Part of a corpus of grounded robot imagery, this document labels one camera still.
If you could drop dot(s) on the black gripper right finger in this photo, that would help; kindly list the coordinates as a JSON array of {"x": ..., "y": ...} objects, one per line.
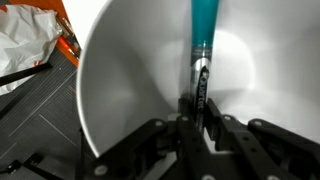
[{"x": 240, "y": 140}]

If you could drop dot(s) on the teal and silver marker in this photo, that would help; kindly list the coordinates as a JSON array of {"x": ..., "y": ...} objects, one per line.
[{"x": 203, "y": 33}]

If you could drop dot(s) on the white bowl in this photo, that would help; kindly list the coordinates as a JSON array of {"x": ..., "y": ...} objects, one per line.
[{"x": 133, "y": 83}]

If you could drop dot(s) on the black office chair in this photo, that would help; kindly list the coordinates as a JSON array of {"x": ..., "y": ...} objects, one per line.
[{"x": 36, "y": 165}]

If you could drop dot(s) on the white plastic bag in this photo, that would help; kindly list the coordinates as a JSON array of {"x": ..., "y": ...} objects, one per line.
[{"x": 23, "y": 43}]

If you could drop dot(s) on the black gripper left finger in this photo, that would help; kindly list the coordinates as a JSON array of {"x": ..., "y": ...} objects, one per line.
[{"x": 190, "y": 140}]

